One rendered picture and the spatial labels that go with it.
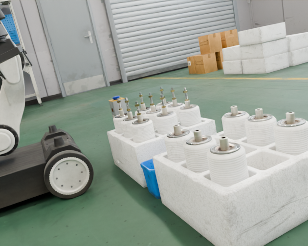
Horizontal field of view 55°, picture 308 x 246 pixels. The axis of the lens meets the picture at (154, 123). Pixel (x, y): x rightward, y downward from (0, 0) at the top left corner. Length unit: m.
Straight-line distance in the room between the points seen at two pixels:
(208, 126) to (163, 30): 5.68
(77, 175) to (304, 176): 0.86
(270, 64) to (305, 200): 3.07
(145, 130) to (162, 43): 5.71
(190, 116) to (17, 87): 0.76
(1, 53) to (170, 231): 0.88
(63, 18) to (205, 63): 2.97
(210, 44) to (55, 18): 3.07
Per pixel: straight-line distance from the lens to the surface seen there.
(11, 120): 1.48
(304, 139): 0.91
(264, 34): 3.84
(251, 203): 0.77
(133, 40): 6.62
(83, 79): 6.37
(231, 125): 1.06
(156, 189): 1.12
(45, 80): 6.30
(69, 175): 1.31
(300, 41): 4.24
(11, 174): 1.35
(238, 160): 0.75
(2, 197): 1.38
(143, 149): 1.19
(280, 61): 4.00
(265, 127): 0.97
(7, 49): 1.28
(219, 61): 5.24
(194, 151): 0.83
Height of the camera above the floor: 0.52
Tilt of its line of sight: 13 degrees down
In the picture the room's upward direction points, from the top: 12 degrees counter-clockwise
